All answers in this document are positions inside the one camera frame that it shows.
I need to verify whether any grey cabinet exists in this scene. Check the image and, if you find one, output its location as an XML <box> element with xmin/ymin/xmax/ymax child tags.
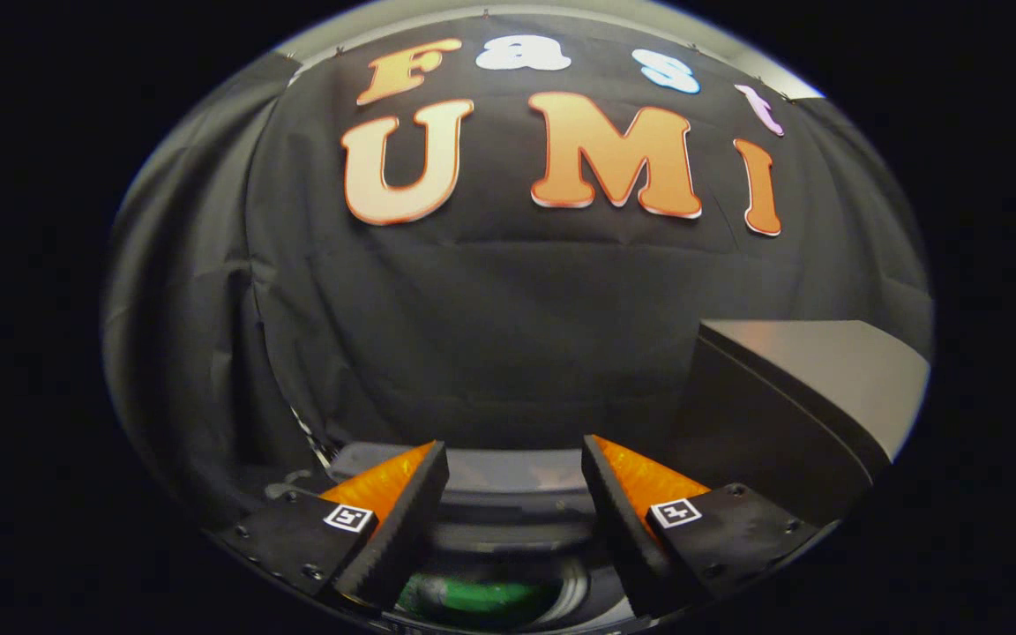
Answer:
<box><xmin>671</xmin><ymin>317</ymin><xmax>932</xmax><ymax>526</ymax></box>

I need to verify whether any green shirt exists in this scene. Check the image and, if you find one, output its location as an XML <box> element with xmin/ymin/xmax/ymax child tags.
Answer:
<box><xmin>402</xmin><ymin>573</ymin><xmax>562</xmax><ymax>620</ymax></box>

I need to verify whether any grey washing machine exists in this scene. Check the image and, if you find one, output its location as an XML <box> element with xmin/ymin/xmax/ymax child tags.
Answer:
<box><xmin>265</xmin><ymin>441</ymin><xmax>650</xmax><ymax>635</ymax></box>

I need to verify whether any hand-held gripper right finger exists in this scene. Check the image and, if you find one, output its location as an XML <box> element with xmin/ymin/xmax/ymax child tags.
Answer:
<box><xmin>581</xmin><ymin>434</ymin><xmax>819</xmax><ymax>618</ymax></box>

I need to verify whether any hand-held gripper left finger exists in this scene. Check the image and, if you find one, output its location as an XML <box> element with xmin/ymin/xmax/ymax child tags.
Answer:
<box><xmin>217</xmin><ymin>440</ymin><xmax>452</xmax><ymax>611</ymax></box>

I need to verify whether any striped hose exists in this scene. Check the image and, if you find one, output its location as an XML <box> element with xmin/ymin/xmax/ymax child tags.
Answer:
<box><xmin>289</xmin><ymin>407</ymin><xmax>332</xmax><ymax>468</ymax></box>

